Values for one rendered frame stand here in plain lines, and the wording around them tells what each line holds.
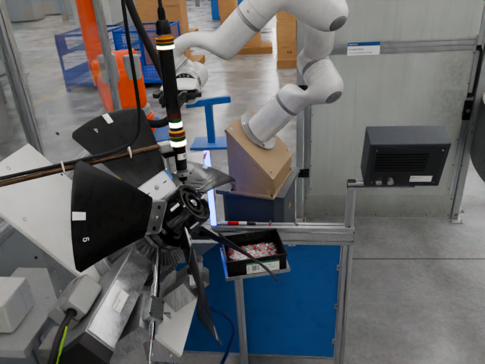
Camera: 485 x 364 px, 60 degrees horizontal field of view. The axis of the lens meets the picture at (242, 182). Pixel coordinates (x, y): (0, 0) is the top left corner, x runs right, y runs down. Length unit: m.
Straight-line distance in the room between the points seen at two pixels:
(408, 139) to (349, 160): 1.65
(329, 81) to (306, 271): 0.78
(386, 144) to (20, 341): 1.27
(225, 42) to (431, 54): 1.97
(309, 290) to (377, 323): 0.75
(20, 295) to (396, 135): 1.30
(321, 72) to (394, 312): 1.53
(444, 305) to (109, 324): 2.12
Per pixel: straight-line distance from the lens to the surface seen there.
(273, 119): 1.69
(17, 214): 1.16
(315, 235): 1.68
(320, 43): 1.44
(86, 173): 0.93
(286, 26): 8.59
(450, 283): 2.92
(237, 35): 1.24
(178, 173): 1.17
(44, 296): 1.55
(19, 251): 1.80
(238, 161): 1.69
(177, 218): 1.09
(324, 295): 1.89
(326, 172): 3.16
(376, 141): 1.48
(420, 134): 1.55
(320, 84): 1.57
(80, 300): 1.01
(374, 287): 2.76
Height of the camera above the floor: 1.77
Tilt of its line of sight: 27 degrees down
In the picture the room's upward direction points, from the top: 3 degrees counter-clockwise
